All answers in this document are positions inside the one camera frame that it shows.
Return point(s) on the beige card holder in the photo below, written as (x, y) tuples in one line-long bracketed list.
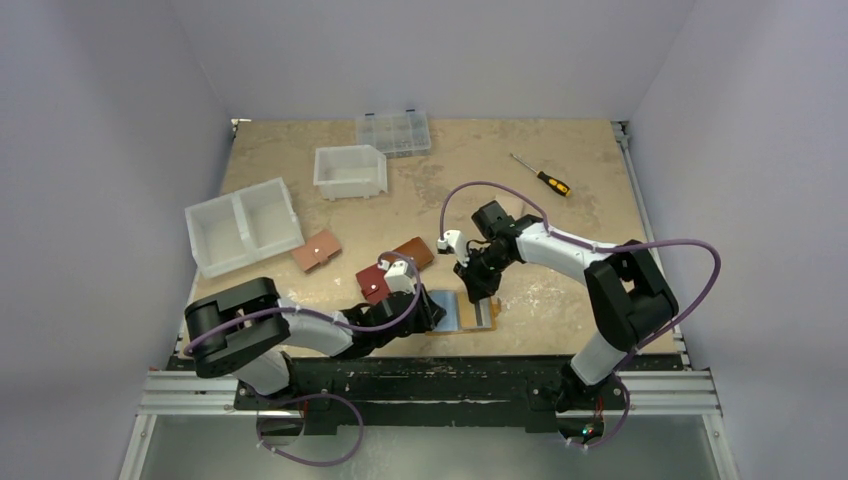
[(514, 206)]

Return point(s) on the white two-compartment bin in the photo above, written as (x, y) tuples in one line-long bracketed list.
[(244, 227)]

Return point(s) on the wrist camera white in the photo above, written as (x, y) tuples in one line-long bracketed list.
[(455, 243), (400, 273)]

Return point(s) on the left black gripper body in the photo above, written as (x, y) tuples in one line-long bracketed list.
[(420, 322)]

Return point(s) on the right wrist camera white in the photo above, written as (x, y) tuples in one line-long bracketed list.
[(455, 243)]

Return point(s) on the clear compartment organizer box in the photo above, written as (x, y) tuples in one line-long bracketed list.
[(395, 134)]

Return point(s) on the brown leather card holder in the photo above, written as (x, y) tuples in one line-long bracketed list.
[(417, 251)]

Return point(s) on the pink tan card holder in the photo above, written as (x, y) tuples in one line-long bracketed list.
[(317, 251)]

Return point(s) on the aluminium frame rail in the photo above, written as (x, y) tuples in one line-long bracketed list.
[(173, 393)]

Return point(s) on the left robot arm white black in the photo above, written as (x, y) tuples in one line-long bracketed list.
[(236, 331)]

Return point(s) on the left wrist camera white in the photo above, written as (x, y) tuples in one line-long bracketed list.
[(400, 273)]

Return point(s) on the dark red card holder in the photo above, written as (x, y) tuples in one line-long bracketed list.
[(372, 284)]

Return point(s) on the white small open bin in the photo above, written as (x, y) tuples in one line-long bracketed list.
[(358, 171)]

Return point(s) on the yellow black screwdriver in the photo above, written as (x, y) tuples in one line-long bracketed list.
[(556, 185)]

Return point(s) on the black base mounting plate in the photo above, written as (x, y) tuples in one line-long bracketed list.
[(466, 391)]

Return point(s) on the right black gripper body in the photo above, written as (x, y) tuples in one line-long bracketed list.
[(480, 280)]

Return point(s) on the orange card holder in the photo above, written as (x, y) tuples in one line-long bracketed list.
[(462, 316)]

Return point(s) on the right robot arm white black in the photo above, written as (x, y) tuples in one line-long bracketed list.
[(629, 296)]

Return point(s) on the light blue credit card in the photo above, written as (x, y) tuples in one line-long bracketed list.
[(448, 300)]

